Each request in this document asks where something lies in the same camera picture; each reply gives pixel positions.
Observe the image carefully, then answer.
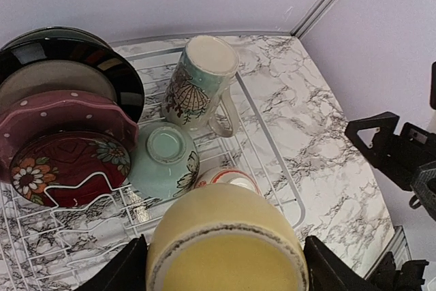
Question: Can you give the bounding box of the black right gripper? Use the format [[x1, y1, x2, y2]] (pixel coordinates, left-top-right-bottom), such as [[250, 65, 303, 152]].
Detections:
[[345, 112, 435, 192]]

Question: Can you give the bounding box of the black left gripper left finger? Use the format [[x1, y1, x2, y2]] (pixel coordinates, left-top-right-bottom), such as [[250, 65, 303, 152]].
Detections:
[[76, 234, 148, 291]]

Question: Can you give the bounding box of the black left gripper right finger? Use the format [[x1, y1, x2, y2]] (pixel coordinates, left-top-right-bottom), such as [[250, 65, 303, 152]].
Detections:
[[304, 236, 388, 291]]

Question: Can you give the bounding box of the yellow ceramic mug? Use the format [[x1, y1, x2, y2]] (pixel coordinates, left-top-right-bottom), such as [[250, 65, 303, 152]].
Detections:
[[146, 183, 309, 290]]

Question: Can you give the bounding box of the red floral plate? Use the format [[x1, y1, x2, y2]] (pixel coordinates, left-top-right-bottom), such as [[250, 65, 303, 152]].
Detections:
[[9, 132, 131, 207]]

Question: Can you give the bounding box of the tall seashell ceramic mug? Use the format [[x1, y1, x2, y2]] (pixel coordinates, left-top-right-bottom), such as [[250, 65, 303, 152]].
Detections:
[[161, 35, 239, 138]]

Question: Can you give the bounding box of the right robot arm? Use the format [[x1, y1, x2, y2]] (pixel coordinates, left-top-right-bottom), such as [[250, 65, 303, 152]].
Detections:
[[345, 112, 435, 218]]

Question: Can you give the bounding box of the light green floral bowl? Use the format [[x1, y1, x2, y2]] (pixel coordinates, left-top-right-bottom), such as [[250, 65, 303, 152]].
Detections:
[[128, 121, 200, 199]]

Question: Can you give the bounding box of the white red patterned bowl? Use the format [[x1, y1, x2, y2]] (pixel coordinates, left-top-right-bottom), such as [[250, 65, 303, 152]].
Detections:
[[192, 167, 262, 196]]

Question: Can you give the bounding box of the pink dotted scalloped plate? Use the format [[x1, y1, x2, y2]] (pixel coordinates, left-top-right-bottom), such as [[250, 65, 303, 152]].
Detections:
[[1, 90, 138, 184]]

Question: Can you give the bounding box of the black striped large plate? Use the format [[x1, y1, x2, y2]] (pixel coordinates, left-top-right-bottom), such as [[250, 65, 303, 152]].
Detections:
[[1, 27, 144, 122]]

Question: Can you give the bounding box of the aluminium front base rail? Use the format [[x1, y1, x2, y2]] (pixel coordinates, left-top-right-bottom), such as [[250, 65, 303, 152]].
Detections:
[[365, 226, 429, 290]]

